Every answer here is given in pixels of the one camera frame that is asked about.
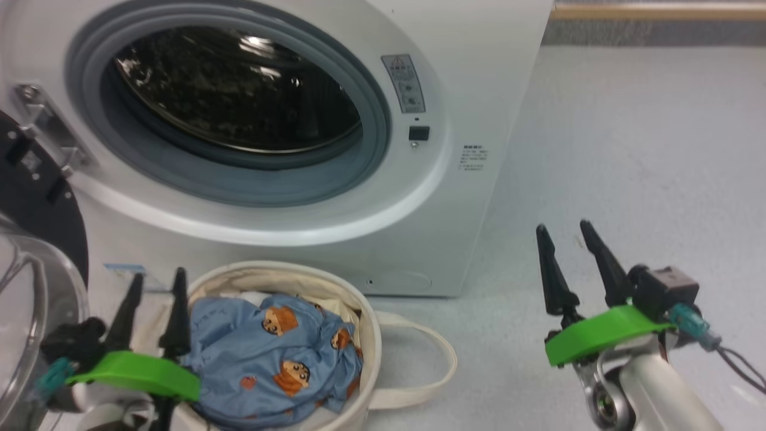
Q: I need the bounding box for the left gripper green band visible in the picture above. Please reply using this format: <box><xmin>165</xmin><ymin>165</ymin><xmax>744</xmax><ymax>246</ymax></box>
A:
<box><xmin>66</xmin><ymin>268</ymin><xmax>201</xmax><ymax>402</ymax></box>

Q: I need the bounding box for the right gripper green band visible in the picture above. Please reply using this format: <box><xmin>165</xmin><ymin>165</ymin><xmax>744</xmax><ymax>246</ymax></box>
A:
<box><xmin>536</xmin><ymin>220</ymin><xmax>674</xmax><ymax>367</ymax></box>

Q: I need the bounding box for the blue cartoon print garment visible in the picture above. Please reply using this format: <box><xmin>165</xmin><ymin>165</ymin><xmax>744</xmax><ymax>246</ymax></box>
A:
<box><xmin>180</xmin><ymin>293</ymin><xmax>364</xmax><ymax>429</ymax></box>

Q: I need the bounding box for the round black glass washer door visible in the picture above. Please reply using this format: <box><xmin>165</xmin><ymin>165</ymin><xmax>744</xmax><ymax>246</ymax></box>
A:
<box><xmin>0</xmin><ymin>111</ymin><xmax>90</xmax><ymax>431</ymax></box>

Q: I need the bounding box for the grey rubber door gasket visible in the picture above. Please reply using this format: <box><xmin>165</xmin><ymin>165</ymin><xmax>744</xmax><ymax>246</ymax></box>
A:
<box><xmin>65</xmin><ymin>3</ymin><xmax>393</xmax><ymax>208</ymax></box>

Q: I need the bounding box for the metal door hinge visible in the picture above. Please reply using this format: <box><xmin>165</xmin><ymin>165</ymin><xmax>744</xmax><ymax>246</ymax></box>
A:
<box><xmin>11</xmin><ymin>84</ymin><xmax>98</xmax><ymax>183</ymax></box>

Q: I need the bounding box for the white front-load washing machine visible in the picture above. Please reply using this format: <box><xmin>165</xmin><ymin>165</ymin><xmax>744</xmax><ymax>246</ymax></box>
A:
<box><xmin>0</xmin><ymin>0</ymin><xmax>554</xmax><ymax>298</ymax></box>

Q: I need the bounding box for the steel washing machine drum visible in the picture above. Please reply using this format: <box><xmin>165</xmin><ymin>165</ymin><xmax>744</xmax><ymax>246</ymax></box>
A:
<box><xmin>113</xmin><ymin>26</ymin><xmax>363</xmax><ymax>154</ymax></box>

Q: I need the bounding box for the blue energy label sticker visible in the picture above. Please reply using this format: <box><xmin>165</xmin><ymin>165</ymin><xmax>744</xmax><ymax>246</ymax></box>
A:
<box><xmin>104</xmin><ymin>263</ymin><xmax>169</xmax><ymax>294</ymax></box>

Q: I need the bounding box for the cream canvas laundry basket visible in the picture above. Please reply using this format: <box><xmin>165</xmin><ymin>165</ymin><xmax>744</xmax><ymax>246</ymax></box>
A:
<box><xmin>129</xmin><ymin>260</ymin><xmax>458</xmax><ymax>431</ymax></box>

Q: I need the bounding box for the grey warning label sticker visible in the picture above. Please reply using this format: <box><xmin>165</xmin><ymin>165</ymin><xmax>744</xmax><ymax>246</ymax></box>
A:
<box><xmin>381</xmin><ymin>54</ymin><xmax>427</xmax><ymax>114</ymax></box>

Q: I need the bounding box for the teal connector black cable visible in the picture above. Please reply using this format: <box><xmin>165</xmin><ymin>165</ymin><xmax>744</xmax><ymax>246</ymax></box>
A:
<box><xmin>669</xmin><ymin>302</ymin><xmax>766</xmax><ymax>396</ymax></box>
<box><xmin>34</xmin><ymin>358</ymin><xmax>76</xmax><ymax>399</ymax></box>

